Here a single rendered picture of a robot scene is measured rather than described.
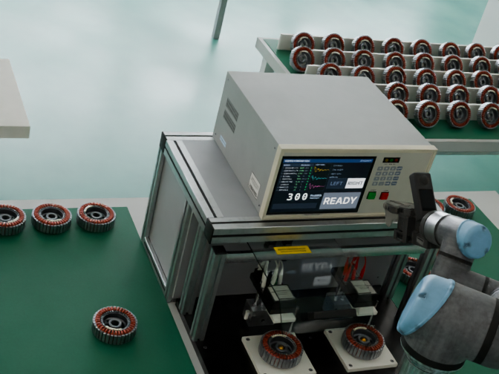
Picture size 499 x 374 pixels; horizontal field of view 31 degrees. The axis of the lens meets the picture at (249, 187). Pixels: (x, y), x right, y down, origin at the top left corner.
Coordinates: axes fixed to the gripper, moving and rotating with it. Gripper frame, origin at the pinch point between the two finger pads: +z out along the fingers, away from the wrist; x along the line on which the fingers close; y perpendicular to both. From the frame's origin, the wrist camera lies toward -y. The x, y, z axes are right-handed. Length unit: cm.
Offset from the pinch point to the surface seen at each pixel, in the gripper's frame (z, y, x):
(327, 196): 7.7, -0.3, -12.8
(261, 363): 11, 43, -27
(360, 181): 5.9, -4.2, -4.7
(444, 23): 421, -63, 318
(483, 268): 43, 31, 67
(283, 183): 6.1, -3.8, -25.8
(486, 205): 74, 17, 91
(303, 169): 4.4, -7.4, -21.6
